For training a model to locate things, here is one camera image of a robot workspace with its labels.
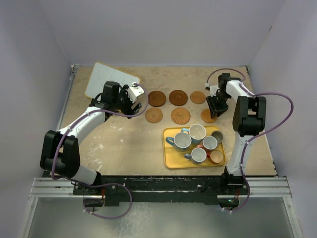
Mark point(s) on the yellow framed whiteboard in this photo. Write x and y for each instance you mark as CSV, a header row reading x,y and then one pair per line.
x,y
102,73

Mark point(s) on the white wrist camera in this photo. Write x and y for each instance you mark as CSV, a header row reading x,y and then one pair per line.
x,y
211,88
135,91

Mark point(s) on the blue patterned mug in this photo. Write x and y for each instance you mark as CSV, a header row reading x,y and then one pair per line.
x,y
181,141

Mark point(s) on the large light blue mug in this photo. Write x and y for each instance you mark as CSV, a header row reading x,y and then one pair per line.
x,y
197,132

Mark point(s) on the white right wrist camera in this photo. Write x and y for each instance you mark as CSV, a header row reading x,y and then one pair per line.
x,y
211,88

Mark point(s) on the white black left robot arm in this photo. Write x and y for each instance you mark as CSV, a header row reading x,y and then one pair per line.
x,y
60,152

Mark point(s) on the light wooden round coaster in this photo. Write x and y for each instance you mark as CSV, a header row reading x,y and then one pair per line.
x,y
206,116

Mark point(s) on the large woven rattan coaster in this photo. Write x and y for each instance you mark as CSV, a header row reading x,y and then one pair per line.
x,y
180,115

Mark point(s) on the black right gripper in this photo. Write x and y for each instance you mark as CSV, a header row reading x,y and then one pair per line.
x,y
214,107

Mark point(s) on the aluminium table edge rail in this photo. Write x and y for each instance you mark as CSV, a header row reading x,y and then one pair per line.
x,y
75,68

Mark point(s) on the yellow plastic tray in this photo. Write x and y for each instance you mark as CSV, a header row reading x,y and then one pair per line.
x,y
174,159

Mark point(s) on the small grey cup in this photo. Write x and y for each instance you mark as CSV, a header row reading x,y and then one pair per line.
x,y
218,135

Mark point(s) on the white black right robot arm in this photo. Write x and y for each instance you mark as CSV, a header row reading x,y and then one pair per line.
x,y
248,121

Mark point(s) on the dark brown wooden coaster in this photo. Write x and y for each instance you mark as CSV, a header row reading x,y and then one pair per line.
x,y
178,97
156,98

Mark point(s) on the orange white mug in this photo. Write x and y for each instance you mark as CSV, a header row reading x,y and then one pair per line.
x,y
208,143

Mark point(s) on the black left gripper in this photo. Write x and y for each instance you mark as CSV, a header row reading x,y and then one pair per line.
x,y
129,110

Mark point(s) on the small orange cup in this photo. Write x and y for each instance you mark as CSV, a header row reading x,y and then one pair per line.
x,y
215,156

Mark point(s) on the grey blue mug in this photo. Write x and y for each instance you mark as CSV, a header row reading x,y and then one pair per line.
x,y
197,156

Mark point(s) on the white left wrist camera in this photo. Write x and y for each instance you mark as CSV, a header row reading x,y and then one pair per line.
x,y
135,91

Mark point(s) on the small woven rattan coaster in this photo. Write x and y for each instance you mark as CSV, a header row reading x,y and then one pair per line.
x,y
154,115

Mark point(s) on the black aluminium robot base frame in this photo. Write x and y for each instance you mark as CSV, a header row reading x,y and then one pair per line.
x,y
225,190

